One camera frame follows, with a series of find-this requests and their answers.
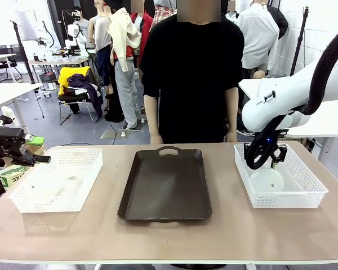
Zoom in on black office chair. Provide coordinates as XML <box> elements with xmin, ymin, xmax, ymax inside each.
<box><xmin>0</xmin><ymin>44</ymin><xmax>24</xmax><ymax>83</ymax></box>

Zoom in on round translucent petri dish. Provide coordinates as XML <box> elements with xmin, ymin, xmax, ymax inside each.
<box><xmin>250</xmin><ymin>168</ymin><xmax>285</xmax><ymax>195</ymax></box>

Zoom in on black tripod stand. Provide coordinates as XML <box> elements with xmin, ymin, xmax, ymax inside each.
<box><xmin>289</xmin><ymin>6</ymin><xmax>311</xmax><ymax>77</ymax></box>

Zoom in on person right forearm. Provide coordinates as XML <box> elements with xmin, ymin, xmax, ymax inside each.
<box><xmin>144</xmin><ymin>94</ymin><xmax>162</xmax><ymax>138</ymax></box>

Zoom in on mannequin white shirt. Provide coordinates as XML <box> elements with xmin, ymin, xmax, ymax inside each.
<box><xmin>235</xmin><ymin>0</ymin><xmax>280</xmax><ymax>71</ymax></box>

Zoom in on mannequin cream jacket grey pants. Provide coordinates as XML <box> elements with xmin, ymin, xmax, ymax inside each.
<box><xmin>106</xmin><ymin>0</ymin><xmax>144</xmax><ymax>130</ymax></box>

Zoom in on dark brown plastic tray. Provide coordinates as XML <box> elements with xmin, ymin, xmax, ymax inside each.
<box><xmin>117</xmin><ymin>145</ymin><xmax>213</xmax><ymax>223</ymax></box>

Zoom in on mannequin white top navy shorts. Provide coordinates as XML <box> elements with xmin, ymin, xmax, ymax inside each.
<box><xmin>88</xmin><ymin>0</ymin><xmax>115</xmax><ymax>88</ymax></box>

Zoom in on plaid shirt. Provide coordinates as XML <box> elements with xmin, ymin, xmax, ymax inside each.
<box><xmin>150</xmin><ymin>0</ymin><xmax>177</xmax><ymax>29</ymax></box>

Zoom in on white side table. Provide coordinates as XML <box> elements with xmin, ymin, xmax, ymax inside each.
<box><xmin>0</xmin><ymin>83</ymin><xmax>43</xmax><ymax>133</ymax></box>

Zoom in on black braided cable sleeve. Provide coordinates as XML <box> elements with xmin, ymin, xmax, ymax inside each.
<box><xmin>246</xmin><ymin>21</ymin><xmax>338</xmax><ymax>170</ymax></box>

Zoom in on black chair metal legs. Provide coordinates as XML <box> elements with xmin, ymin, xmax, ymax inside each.
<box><xmin>58</xmin><ymin>66</ymin><xmax>101</xmax><ymax>125</ymax></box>

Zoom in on dark purple garment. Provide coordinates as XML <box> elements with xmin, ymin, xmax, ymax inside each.
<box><xmin>63</xmin><ymin>73</ymin><xmax>104</xmax><ymax>118</ymax></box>

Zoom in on green printed cardboard box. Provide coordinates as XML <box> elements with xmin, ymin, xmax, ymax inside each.
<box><xmin>0</xmin><ymin>165</ymin><xmax>30</xmax><ymax>188</ymax></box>

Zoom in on white perforated plastic basket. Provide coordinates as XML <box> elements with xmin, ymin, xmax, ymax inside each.
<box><xmin>7</xmin><ymin>148</ymin><xmax>104</xmax><ymax>214</ymax></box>
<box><xmin>233</xmin><ymin>143</ymin><xmax>329</xmax><ymax>209</ymax></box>

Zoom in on black light stand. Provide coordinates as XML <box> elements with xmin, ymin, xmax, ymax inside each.
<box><xmin>10</xmin><ymin>19</ymin><xmax>46</xmax><ymax>119</ymax></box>

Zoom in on person left forearm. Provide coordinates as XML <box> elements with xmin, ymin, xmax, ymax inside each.
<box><xmin>224</xmin><ymin>87</ymin><xmax>239</xmax><ymax>134</ymax></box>

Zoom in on black jacket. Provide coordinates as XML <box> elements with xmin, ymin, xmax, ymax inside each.
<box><xmin>266</xmin><ymin>4</ymin><xmax>290</xmax><ymax>40</ymax></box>

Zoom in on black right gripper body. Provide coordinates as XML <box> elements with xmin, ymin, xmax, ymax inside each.
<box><xmin>257</xmin><ymin>132</ymin><xmax>281</xmax><ymax>158</ymax></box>

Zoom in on yellow garment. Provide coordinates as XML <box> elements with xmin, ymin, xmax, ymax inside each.
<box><xmin>58</xmin><ymin>66</ymin><xmax>91</xmax><ymax>96</ymax></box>

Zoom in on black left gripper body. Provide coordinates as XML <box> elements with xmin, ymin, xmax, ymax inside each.
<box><xmin>0</xmin><ymin>125</ymin><xmax>25</xmax><ymax>168</ymax></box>

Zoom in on mannequin red jacket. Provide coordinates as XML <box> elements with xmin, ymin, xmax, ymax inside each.
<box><xmin>129</xmin><ymin>4</ymin><xmax>154</xmax><ymax>68</ymax></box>

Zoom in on background person with headset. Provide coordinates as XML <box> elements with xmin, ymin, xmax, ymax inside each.
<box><xmin>72</xmin><ymin>6</ymin><xmax>90</xmax><ymax>43</ymax></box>

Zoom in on person torso black t-shirt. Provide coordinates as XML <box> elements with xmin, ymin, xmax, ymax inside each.
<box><xmin>140</xmin><ymin>0</ymin><xmax>244</xmax><ymax>144</ymax></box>

